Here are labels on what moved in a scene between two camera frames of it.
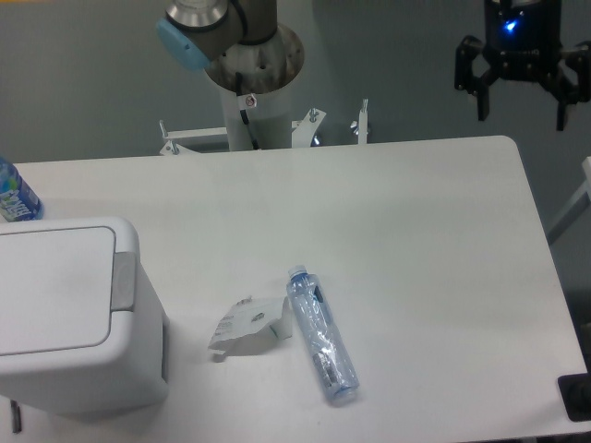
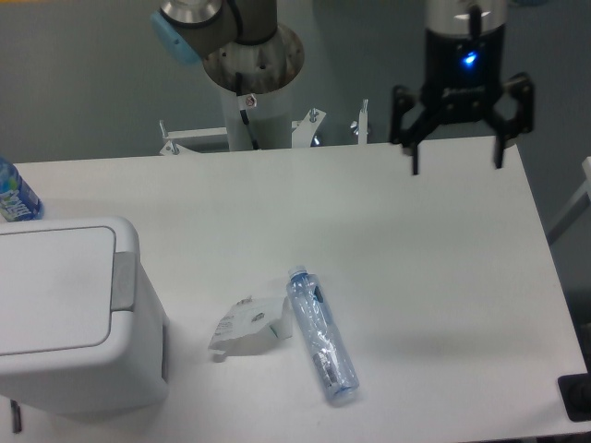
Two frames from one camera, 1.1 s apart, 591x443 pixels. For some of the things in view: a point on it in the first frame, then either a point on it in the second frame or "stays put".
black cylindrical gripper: x=524 y=42 to x=463 y=79
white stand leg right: x=580 y=204 stays put
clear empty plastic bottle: x=340 y=377 stays put
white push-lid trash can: x=83 y=317 stays put
